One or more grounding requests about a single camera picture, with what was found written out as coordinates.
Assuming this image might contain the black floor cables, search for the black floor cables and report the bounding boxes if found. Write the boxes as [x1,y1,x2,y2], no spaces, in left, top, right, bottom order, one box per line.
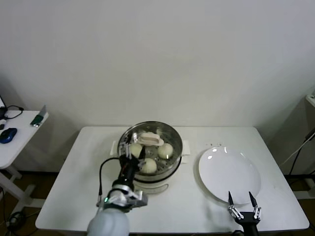
[4,210,28,232]

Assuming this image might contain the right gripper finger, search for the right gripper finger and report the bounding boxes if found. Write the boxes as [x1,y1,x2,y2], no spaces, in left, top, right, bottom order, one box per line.
[228,191,245,220]
[249,191,262,220]

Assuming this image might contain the steel steamer basket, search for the steel steamer basket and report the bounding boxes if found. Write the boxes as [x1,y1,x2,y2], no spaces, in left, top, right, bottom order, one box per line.
[110,120,192,176]

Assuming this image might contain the black laptop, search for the black laptop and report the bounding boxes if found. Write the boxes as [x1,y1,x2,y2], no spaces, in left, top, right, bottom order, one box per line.
[0,95,7,118]

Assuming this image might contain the white steamed baozi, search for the white steamed baozi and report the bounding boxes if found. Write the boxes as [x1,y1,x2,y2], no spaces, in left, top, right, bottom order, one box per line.
[157,143,174,160]
[129,144,144,158]
[141,158,158,174]

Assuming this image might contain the white electric cooker pot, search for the white electric cooker pot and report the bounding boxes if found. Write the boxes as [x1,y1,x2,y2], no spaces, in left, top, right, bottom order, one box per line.
[119,154,190,197]

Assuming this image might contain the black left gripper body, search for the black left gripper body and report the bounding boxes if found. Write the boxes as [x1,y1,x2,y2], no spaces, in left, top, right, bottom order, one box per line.
[120,157,140,183]

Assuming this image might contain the blue computer mouse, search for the blue computer mouse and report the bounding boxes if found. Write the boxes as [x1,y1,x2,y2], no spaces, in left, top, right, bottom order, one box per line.
[0,127,18,144]

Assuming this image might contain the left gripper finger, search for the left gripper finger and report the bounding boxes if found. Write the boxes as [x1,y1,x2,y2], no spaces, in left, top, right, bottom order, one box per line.
[137,147,147,168]
[119,143,132,161]

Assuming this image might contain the white hanging cable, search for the white hanging cable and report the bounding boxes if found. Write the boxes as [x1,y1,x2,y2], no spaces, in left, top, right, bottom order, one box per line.
[282,140,309,166]

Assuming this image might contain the green flat device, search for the green flat device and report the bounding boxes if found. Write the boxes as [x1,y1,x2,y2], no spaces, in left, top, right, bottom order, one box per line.
[30,105,47,127]

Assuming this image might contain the round glass lid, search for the round glass lid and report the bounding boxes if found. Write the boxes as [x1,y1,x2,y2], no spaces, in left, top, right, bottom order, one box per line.
[119,121,183,173]

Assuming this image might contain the white desk foot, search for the white desk foot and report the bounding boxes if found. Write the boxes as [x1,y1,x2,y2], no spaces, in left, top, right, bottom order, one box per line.
[290,177,315,200]

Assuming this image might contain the white side desk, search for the white side desk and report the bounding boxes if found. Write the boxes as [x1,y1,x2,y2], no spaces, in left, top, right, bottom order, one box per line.
[0,110,50,216]

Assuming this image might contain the white round plate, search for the white round plate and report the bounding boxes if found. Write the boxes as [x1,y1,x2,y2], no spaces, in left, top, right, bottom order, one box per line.
[198,147,261,205]

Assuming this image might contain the black hanging cable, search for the black hanging cable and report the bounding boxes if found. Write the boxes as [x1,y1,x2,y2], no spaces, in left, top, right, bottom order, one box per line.
[291,129,315,176]

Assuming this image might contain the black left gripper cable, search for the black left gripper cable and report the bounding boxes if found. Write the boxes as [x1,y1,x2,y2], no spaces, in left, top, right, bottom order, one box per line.
[95,157,124,206]

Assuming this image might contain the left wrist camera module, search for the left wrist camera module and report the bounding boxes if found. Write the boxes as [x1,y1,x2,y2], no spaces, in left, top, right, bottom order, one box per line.
[126,189,150,209]

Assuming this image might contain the black desk cable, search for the black desk cable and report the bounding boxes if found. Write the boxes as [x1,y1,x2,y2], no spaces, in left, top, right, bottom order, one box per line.
[0,105,24,121]

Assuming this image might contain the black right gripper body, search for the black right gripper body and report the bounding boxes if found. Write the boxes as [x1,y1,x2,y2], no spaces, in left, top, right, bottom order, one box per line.
[236,211,261,236]

